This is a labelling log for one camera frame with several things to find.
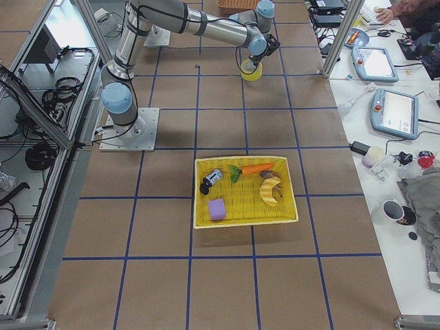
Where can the white light bulb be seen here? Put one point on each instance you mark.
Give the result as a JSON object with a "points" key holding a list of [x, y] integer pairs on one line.
{"points": [[345, 108]]}

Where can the far teach pendant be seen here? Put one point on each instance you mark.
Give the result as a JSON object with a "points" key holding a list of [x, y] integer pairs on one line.
{"points": [[374, 64]]}

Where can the yellow woven basket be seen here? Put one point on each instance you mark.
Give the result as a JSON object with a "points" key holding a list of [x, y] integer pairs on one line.
{"points": [[243, 204]]}

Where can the lavender white jar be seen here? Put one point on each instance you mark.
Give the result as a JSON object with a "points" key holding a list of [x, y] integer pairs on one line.
{"points": [[373, 156]]}

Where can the brown toy mushroom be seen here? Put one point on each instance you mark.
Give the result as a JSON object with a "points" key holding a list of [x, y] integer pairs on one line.
{"points": [[266, 174]]}

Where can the red black toy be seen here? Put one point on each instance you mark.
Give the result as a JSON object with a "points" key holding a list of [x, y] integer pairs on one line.
{"points": [[425, 159]]}

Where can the brown wicker basket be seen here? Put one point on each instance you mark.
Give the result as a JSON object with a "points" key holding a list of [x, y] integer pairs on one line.
{"points": [[236, 4]]}

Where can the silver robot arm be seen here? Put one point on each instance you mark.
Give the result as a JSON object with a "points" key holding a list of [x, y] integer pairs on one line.
{"points": [[118, 96]]}

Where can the grey cloth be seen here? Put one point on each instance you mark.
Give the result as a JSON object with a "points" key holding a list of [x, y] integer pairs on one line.
{"points": [[422, 196]]}

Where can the blue plate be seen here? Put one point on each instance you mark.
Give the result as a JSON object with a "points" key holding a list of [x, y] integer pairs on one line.
{"points": [[362, 40]]}

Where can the orange toy carrot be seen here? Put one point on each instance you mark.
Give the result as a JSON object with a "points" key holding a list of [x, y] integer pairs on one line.
{"points": [[236, 172]]}

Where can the yellow toy banana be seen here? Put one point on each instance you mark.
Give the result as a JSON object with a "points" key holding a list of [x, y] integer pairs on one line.
{"points": [[266, 189]]}

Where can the teach pendant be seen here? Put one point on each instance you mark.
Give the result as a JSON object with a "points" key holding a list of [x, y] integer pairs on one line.
{"points": [[374, 64], [395, 113]]}

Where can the aluminium frame post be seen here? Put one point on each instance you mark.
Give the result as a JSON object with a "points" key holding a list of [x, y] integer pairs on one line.
{"points": [[347, 23]]}

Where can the brass cylinder tool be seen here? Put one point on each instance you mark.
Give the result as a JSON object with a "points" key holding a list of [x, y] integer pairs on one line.
{"points": [[353, 38]]}

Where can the near teach pendant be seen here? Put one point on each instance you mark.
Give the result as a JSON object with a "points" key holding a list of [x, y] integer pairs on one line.
{"points": [[395, 113]]}

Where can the purple foam block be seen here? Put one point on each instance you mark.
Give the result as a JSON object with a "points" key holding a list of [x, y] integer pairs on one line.
{"points": [[217, 209]]}

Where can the white mug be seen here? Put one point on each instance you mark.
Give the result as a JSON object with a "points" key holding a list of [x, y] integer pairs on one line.
{"points": [[393, 211]]}

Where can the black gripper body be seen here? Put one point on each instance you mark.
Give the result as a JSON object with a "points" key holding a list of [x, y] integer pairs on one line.
{"points": [[255, 59]]}

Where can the yellow tape roll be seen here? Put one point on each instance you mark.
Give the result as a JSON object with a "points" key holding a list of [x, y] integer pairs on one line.
{"points": [[249, 75]]}

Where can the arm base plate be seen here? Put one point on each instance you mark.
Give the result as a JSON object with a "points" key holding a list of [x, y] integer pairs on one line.
{"points": [[157, 37], [139, 137]]}

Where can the black power adapter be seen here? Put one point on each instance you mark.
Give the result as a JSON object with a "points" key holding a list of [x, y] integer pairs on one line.
{"points": [[359, 148]]}

